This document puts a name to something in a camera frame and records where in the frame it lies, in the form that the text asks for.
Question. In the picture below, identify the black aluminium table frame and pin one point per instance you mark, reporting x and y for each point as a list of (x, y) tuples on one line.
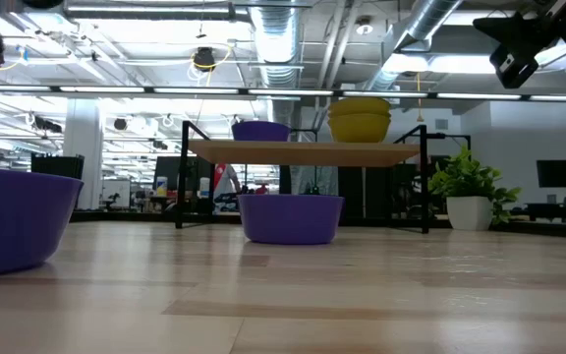
[(116, 216)]

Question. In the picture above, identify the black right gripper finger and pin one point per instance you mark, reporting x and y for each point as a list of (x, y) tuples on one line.
[(514, 29)]

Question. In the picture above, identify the white pillar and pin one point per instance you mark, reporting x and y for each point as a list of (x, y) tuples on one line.
[(84, 137)]

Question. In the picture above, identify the white container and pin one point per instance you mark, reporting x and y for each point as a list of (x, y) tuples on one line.
[(205, 188)]

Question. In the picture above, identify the distant person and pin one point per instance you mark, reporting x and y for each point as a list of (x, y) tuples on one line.
[(262, 189)]

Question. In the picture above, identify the slanted silver ceiling duct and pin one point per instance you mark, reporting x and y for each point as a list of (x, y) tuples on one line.
[(430, 19)]

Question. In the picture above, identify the black storage bins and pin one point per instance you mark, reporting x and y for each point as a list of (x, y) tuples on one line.
[(57, 166)]

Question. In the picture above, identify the linear ceiling light strip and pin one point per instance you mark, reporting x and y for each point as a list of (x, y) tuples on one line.
[(194, 90)]

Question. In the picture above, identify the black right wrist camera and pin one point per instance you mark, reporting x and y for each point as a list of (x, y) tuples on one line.
[(514, 66)]

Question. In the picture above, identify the black ceiling device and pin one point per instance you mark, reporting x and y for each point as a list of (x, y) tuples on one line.
[(204, 59)]

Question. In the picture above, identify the container with yellow label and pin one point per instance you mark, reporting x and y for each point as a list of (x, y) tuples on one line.
[(162, 187)]

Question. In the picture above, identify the black monitor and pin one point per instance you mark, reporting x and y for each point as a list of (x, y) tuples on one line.
[(558, 173)]

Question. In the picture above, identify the green potted plant white pot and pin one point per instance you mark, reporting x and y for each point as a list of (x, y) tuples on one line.
[(465, 177)]

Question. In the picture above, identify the wooden shelf riser black legs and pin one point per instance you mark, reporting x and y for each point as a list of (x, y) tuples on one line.
[(302, 153)]

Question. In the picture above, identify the blue mini bowl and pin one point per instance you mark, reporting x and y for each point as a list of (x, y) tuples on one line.
[(15, 221), (261, 132), (290, 218)]

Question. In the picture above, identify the silver spiral ceiling duct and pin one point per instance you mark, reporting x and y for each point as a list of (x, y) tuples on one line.
[(278, 39)]

